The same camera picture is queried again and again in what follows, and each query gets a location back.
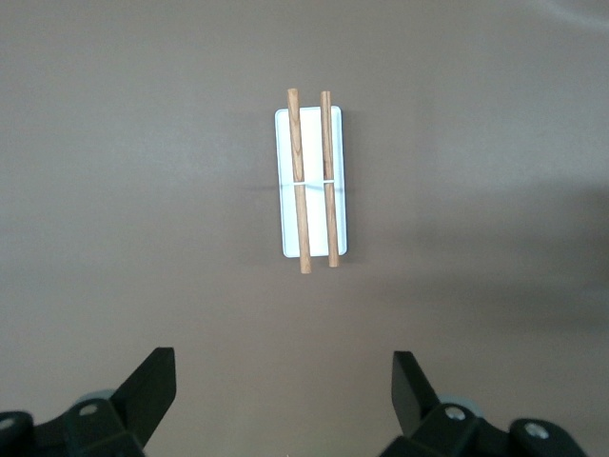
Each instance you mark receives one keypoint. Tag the white rack with wooden rods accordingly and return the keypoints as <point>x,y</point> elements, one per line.
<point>311,181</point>

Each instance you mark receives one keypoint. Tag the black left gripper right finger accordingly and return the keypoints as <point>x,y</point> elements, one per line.
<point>428,414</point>

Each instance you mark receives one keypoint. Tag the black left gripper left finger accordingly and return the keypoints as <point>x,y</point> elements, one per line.
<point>133,409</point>

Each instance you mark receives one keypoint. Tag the brown table cover mat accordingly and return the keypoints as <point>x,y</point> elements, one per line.
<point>143,190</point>

